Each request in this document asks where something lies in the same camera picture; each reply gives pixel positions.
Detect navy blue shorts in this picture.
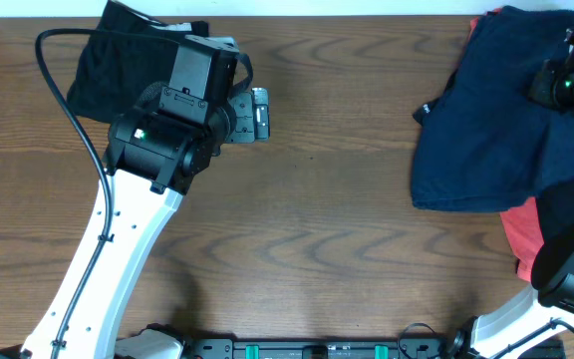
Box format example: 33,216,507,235
411,6,574,212

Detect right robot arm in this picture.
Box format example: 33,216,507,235
435,30,574,358

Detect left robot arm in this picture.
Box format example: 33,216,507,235
0,35,270,359

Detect folded black shorts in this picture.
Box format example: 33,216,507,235
67,1,209,123

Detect red garment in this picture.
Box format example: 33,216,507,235
452,6,556,281

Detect black garment with logo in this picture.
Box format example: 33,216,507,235
411,72,574,238

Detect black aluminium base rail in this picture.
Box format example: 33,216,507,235
181,336,446,359

